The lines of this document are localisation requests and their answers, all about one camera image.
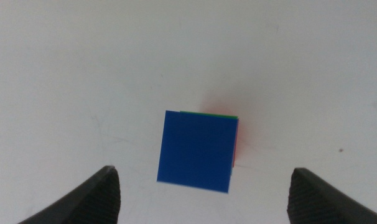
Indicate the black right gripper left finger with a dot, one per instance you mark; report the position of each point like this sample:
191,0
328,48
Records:
89,202

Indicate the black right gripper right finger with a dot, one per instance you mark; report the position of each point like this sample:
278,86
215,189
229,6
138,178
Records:
313,202

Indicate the red cube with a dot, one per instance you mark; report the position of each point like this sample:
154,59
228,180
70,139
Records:
235,140

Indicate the blue cube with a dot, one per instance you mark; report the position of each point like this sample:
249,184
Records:
196,151

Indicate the green cube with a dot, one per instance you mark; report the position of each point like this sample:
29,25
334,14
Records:
213,114

